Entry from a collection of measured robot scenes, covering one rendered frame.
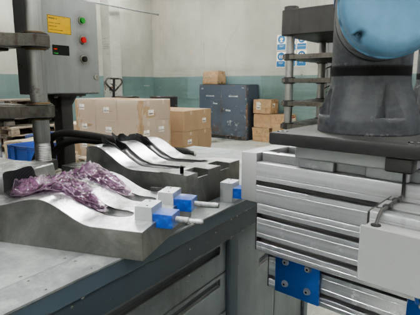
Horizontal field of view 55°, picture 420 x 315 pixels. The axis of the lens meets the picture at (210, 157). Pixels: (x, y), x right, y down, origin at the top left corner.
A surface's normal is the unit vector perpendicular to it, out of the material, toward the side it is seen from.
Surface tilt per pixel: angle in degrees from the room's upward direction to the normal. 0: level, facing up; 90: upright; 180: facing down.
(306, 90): 90
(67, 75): 90
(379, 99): 72
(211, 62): 90
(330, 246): 90
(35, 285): 0
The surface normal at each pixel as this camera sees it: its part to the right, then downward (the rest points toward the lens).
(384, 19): -0.26, 0.30
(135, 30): 0.79, 0.11
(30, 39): 0.33, 0.17
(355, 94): -0.59, -0.16
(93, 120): -0.55, 0.30
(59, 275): 0.00, -0.98
